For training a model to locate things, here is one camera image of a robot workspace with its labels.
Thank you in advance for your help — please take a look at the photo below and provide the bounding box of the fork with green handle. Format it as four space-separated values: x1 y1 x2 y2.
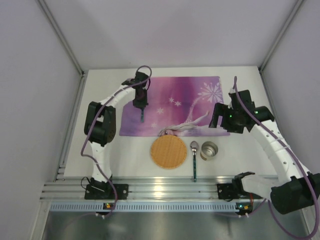
140 108 145 123

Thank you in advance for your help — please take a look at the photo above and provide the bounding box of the purple printed placemat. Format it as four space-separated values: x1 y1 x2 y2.
119 76 229 137

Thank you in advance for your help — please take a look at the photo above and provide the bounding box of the metal cup with wood band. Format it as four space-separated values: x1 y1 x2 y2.
200 141 219 161

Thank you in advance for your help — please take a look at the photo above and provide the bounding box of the spoon with green handle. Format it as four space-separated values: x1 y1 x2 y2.
190 141 199 183

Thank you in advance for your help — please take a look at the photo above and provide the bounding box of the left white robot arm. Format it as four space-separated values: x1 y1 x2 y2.
80 70 152 192

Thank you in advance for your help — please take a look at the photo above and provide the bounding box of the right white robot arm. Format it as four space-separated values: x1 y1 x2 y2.
209 90 320 215

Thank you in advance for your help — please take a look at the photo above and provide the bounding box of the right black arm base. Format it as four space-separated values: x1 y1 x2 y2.
216 183 251 202

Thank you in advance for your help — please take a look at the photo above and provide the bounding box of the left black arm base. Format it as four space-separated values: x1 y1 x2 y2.
84 184 129 200

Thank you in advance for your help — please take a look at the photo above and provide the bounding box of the round woven wicker plate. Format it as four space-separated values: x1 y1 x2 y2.
150 135 187 170

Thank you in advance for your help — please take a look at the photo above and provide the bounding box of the right aluminium frame post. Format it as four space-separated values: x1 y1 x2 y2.
258 0 306 74

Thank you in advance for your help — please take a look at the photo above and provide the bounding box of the aluminium frame post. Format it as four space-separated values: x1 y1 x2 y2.
35 0 84 76
258 0 306 74

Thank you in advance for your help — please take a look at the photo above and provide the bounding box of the perforated grey cable duct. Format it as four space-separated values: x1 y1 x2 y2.
50 202 252 213

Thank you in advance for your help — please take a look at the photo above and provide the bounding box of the aluminium mounting rail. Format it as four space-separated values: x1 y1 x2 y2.
40 176 232 202

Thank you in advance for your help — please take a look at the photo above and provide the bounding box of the left aluminium frame post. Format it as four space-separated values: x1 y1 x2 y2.
35 0 84 76

